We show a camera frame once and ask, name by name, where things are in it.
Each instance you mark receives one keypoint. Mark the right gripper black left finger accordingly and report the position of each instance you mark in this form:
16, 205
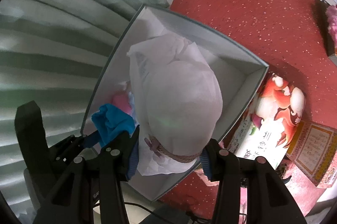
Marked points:
85, 182

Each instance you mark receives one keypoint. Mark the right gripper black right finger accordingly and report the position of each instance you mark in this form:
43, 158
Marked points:
268, 199

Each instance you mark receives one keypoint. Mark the blue cloth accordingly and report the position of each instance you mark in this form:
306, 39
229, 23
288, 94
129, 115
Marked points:
110, 121

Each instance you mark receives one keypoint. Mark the pink sponge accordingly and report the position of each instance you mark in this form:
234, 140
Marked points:
120, 100

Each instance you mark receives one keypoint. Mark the white bagged soft bundle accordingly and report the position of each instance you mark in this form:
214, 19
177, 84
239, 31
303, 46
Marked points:
177, 101

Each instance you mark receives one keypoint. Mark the pink yellow carton box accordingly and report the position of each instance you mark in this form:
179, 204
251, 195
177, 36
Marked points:
313, 151

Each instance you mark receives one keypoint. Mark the floral tissue pack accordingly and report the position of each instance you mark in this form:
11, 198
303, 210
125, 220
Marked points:
270, 122

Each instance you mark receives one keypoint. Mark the grey white cardboard box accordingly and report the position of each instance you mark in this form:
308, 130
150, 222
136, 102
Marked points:
239, 73

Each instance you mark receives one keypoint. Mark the grey tray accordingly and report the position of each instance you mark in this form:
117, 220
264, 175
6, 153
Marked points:
320, 8

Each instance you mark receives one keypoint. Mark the pink fluffy pompom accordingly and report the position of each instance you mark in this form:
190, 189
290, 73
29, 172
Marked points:
331, 13

